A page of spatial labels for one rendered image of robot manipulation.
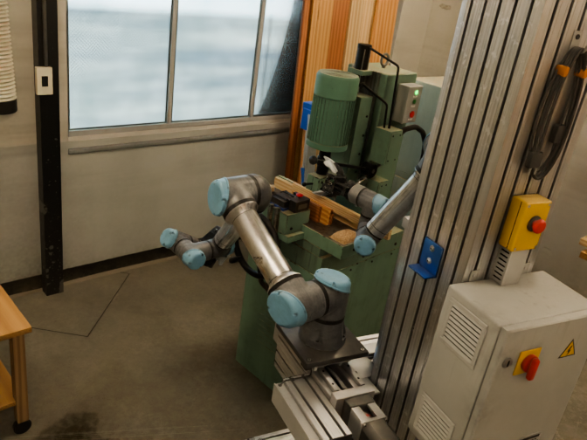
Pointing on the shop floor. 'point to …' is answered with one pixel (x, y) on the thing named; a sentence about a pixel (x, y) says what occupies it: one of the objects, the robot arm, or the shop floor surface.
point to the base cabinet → (356, 312)
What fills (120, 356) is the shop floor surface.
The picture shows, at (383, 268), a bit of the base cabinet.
